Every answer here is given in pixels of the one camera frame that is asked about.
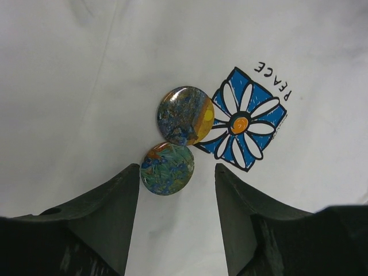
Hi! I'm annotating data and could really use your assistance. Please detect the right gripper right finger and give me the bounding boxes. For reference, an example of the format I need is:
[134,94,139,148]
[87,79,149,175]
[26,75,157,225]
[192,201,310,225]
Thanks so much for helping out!
[215,164,367,275]

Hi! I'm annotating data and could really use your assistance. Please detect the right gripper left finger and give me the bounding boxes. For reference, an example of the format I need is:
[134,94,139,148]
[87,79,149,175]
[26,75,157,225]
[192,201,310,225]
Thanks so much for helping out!
[1,164,140,275]

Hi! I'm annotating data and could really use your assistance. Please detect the round brooch wheat field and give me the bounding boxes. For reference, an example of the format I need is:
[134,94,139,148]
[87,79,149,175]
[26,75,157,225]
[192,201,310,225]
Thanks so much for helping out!
[157,86,214,146]

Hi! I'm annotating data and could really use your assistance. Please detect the white printed t-shirt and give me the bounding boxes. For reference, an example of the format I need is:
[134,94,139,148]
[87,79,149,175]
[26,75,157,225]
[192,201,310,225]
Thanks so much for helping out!
[0,0,368,276]

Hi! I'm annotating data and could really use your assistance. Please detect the round brooch irises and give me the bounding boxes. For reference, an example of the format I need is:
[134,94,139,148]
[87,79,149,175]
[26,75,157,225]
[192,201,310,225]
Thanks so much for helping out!
[140,142,195,196]

